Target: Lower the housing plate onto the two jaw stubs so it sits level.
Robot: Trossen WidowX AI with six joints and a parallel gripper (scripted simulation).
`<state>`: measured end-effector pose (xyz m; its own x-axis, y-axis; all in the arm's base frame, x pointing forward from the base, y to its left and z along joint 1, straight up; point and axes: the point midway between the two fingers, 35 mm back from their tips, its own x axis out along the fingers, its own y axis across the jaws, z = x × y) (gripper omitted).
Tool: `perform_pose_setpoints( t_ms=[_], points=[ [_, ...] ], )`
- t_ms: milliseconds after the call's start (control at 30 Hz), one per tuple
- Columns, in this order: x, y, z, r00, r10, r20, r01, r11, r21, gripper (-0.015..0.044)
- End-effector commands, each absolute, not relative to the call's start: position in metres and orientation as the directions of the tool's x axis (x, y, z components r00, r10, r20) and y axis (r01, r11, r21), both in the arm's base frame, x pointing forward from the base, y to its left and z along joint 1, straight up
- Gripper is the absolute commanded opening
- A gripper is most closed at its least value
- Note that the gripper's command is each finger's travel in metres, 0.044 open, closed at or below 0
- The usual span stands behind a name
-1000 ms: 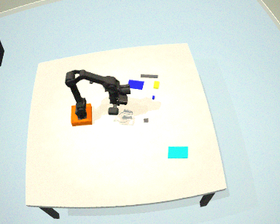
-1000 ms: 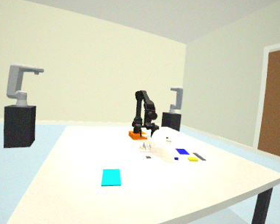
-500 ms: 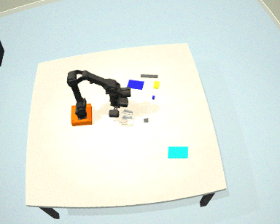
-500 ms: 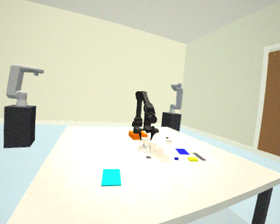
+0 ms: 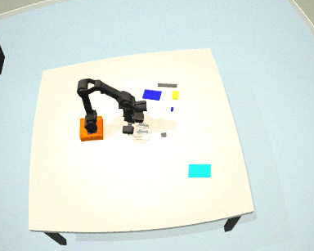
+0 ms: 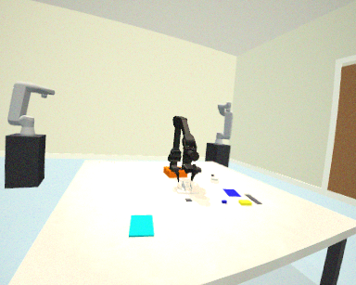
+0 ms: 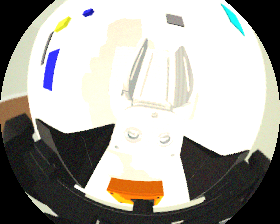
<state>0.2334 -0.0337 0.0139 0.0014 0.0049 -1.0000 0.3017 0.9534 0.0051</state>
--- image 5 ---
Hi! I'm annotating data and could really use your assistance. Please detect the cyan flat square plate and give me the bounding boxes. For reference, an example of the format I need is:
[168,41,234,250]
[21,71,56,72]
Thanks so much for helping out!
[188,164,211,178]

